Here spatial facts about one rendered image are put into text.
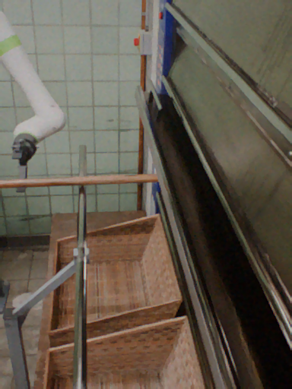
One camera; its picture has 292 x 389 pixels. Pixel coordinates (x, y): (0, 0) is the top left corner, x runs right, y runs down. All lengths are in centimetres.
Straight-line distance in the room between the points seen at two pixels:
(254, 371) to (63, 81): 226
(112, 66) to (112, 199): 90
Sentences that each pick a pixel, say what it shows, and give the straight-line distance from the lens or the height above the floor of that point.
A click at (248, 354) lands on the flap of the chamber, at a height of 140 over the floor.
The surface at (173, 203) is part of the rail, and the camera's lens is 104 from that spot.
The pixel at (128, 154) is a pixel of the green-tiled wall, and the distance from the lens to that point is 294.
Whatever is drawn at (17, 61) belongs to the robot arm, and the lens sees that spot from 195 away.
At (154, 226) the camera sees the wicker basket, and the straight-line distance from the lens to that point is 208.
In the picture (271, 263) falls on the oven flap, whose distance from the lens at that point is 83.
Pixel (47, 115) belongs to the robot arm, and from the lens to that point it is 194.
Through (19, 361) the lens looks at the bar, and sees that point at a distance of 161.
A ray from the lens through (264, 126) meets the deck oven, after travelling 90.
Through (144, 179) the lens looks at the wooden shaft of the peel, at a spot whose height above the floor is 120.
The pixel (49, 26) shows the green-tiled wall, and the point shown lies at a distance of 270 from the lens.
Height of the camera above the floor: 198
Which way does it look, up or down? 31 degrees down
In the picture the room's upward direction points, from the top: 2 degrees clockwise
